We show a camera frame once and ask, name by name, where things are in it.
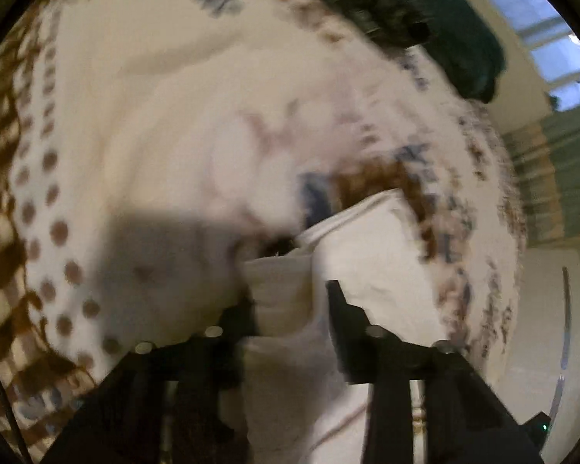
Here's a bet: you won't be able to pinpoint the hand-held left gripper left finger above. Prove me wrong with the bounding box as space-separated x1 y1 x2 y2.
41 297 262 464

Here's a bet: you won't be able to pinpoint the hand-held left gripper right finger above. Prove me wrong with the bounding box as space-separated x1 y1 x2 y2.
326 280 544 464

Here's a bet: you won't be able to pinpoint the white pants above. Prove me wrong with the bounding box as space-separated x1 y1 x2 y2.
222 188 448 464

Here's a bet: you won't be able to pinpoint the white headboard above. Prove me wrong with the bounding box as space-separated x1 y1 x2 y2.
483 244 580 450

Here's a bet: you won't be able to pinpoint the bed with floral sheet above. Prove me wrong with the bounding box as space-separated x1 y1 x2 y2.
0 0 530 464

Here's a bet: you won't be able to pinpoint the green striped curtain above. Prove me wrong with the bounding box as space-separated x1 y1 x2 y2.
503 101 580 247

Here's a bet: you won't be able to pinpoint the dark green quilt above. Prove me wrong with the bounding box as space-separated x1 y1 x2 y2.
278 0 507 103

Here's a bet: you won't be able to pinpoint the white framed window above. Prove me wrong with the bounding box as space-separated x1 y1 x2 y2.
437 0 580 113

